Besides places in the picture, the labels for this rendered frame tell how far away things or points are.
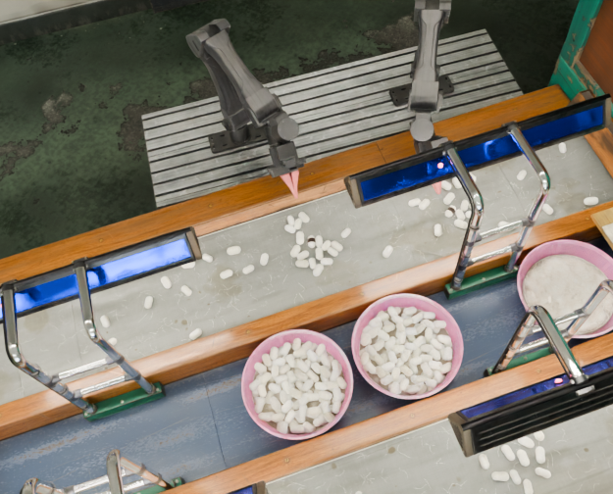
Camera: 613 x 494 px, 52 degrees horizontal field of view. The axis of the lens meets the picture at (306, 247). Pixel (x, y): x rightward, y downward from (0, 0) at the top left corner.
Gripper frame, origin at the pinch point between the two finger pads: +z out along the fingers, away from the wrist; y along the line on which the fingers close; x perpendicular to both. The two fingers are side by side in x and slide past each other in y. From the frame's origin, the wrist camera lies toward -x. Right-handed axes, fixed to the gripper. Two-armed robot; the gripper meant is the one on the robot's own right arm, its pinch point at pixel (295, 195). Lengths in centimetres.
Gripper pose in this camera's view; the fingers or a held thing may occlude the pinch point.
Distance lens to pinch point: 169.1
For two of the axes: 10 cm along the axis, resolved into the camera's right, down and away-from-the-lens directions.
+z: 2.9, 9.4, 2.0
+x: -1.4, -1.6, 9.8
